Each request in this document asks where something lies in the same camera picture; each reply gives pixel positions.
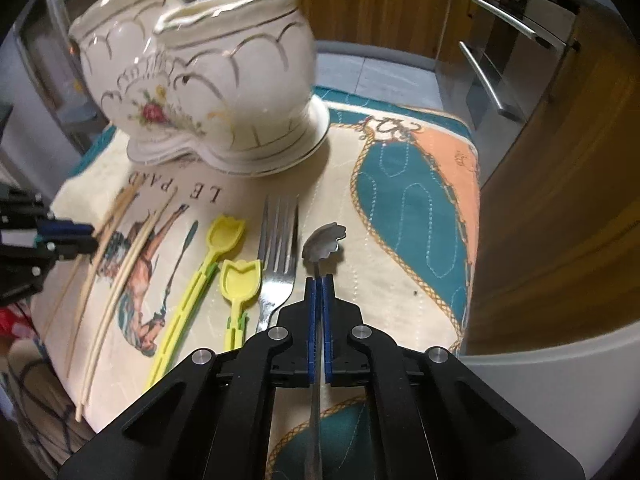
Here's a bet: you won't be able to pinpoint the silver fork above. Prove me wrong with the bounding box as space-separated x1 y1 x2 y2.
255 194 301 333

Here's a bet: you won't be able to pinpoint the yellow tulip plastic spoon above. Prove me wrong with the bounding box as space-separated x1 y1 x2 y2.
220 259 263 353
144 215 247 392

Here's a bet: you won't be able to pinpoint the steel built-in oven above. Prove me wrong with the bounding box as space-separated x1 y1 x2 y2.
457 0 583 126

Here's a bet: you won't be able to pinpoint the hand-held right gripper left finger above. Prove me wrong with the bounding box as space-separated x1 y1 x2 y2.
57 276 321 480

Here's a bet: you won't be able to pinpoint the wooden cabinet end panel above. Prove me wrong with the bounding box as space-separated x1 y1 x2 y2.
470 25 640 356

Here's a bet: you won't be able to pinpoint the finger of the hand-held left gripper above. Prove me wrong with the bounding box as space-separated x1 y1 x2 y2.
0 187 96 247
0 237 99 306

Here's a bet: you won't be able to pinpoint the scalloped metal spoon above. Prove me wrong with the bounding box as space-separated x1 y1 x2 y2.
302 222 348 480

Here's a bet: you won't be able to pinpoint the wooden chopstick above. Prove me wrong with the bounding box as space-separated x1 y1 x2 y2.
81 193 178 405
75 211 158 422
42 191 126 335
66 183 142 377

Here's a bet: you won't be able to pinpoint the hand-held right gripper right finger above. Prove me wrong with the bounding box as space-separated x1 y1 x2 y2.
322 275 586 480

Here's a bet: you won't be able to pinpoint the wooden kitchen base cabinets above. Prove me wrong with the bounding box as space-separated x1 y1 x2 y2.
257 0 483 61

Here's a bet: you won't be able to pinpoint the printed quilted cloth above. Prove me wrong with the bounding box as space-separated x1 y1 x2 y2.
0 85 482 480

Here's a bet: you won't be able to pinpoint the metal shelf rack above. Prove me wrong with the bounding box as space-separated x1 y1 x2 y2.
10 0 101 161

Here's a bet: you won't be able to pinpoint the white floral ceramic double holder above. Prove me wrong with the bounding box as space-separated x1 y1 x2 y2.
67 0 331 178

